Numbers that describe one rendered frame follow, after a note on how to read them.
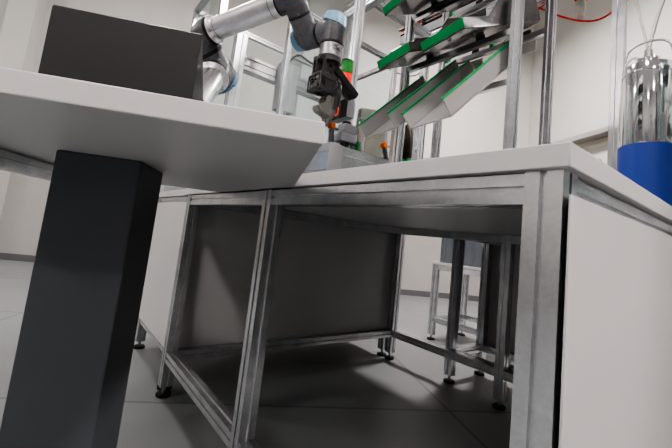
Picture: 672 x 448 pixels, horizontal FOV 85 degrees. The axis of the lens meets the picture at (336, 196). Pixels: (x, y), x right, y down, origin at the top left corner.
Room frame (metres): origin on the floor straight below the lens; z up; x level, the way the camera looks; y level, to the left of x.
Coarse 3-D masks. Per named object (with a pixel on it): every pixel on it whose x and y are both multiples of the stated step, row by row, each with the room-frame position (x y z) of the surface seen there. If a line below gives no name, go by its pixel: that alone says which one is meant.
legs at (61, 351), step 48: (48, 192) 0.72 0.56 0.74; (96, 192) 0.73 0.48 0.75; (144, 192) 0.79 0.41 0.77; (48, 240) 0.72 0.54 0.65; (96, 240) 0.74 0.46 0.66; (144, 240) 0.85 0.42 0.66; (48, 288) 0.72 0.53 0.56; (96, 288) 0.74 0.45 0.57; (48, 336) 0.73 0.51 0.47; (96, 336) 0.74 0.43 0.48; (48, 384) 0.73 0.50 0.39; (96, 384) 0.74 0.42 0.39; (0, 432) 0.72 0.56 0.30; (48, 432) 0.73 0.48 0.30; (96, 432) 0.75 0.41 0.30
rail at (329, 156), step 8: (328, 144) 0.92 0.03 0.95; (336, 144) 0.93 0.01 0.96; (320, 152) 0.96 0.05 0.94; (328, 152) 0.93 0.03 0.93; (336, 152) 0.93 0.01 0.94; (312, 160) 0.97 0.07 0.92; (320, 160) 0.94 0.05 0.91; (328, 160) 0.92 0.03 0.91; (336, 160) 0.93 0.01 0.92; (312, 168) 0.97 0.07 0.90; (320, 168) 0.94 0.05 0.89; (328, 168) 0.92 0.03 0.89; (336, 168) 0.93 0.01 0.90
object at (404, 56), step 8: (472, 16) 0.94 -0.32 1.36; (448, 24) 0.90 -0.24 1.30; (416, 40) 1.01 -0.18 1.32; (400, 48) 0.87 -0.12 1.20; (408, 48) 0.84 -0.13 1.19; (416, 48) 0.85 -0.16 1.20; (456, 48) 0.95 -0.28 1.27; (392, 56) 0.90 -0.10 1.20; (400, 56) 0.88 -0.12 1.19; (408, 56) 0.89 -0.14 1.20; (416, 56) 0.91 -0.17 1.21; (424, 56) 0.94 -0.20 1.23; (384, 64) 0.93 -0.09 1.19; (392, 64) 0.93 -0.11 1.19; (400, 64) 0.96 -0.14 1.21; (408, 64) 0.98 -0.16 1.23
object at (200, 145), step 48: (0, 96) 0.39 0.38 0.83; (48, 96) 0.38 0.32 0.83; (96, 96) 0.39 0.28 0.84; (144, 96) 0.40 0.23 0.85; (0, 144) 0.74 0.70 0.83; (48, 144) 0.67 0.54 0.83; (96, 144) 0.62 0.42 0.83; (144, 144) 0.57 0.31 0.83; (192, 144) 0.53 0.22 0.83; (240, 144) 0.49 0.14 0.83; (288, 144) 0.46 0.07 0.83
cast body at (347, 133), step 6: (342, 126) 1.15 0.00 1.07; (348, 126) 1.14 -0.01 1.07; (354, 126) 1.15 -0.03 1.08; (336, 132) 1.15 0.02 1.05; (342, 132) 1.13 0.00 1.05; (348, 132) 1.14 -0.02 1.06; (354, 132) 1.15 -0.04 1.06; (336, 138) 1.15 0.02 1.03; (342, 138) 1.13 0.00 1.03; (348, 138) 1.14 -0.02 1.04; (354, 138) 1.16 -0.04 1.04; (354, 144) 1.16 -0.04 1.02
